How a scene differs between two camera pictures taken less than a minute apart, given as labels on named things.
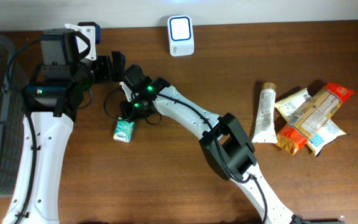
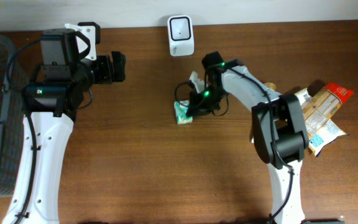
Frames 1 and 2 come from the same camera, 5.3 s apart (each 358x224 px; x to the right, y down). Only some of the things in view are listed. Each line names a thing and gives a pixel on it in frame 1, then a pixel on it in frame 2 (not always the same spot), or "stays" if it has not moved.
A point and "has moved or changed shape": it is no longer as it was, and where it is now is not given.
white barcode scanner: (181, 35) stays
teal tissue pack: (123, 130) has moved or changed shape
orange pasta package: (312, 117) stays
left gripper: (107, 74) stays
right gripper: (130, 115) -> (198, 107)
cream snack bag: (328, 133) stays
